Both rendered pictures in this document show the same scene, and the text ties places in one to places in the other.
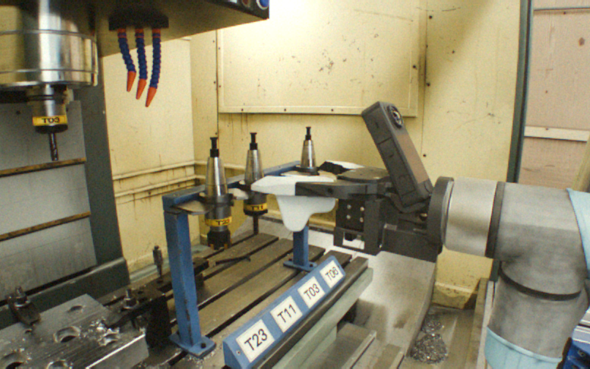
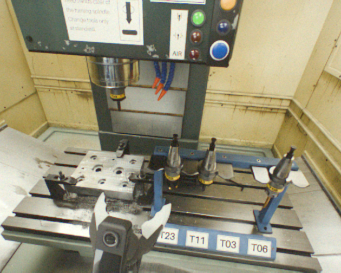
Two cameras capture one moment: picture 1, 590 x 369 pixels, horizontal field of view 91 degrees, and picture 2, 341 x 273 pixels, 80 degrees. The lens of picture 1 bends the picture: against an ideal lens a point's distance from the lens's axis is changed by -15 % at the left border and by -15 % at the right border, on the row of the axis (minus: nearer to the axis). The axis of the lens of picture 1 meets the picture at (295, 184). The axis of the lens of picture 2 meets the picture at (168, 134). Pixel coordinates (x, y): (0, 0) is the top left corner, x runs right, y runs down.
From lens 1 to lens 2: 53 cm
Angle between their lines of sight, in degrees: 60
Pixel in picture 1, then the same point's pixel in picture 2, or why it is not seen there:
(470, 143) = not seen: outside the picture
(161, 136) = (270, 74)
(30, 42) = (92, 66)
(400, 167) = (94, 264)
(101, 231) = (189, 124)
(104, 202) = (195, 111)
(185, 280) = (155, 185)
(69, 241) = (170, 123)
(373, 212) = not seen: hidden behind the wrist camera
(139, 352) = (129, 196)
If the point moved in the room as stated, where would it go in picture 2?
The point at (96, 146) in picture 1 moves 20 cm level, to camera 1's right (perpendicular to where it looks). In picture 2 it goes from (198, 82) to (221, 95)
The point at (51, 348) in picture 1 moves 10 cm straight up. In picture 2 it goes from (109, 173) to (106, 155)
